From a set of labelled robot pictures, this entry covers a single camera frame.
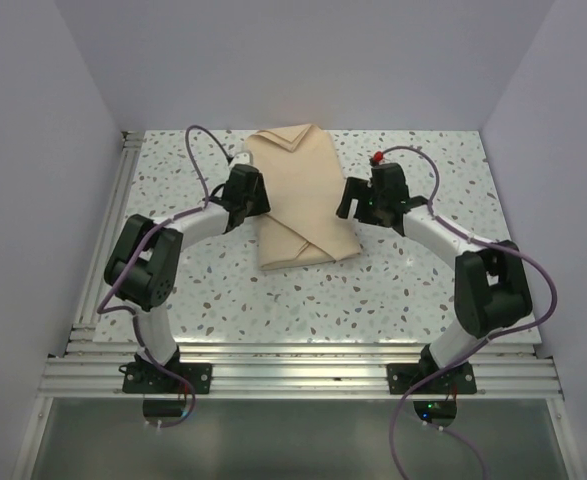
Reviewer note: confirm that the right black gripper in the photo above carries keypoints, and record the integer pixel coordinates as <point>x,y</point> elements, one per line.
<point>354,188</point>

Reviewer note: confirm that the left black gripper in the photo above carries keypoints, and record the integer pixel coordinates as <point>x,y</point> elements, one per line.
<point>261,205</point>

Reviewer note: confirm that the beige cloth mat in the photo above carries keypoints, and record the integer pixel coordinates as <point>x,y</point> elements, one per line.
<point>304,183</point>

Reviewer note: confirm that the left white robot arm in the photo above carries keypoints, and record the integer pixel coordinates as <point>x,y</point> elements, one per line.
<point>142,268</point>

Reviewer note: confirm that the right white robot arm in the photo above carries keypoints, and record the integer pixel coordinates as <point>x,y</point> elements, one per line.
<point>491,291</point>

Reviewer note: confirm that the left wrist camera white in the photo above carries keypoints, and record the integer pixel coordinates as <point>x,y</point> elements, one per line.
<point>242,157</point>

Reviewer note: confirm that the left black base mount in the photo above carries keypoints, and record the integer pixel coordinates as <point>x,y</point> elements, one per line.
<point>144,378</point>

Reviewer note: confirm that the aluminium rail frame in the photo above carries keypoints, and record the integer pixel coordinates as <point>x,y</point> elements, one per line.
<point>322,332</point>

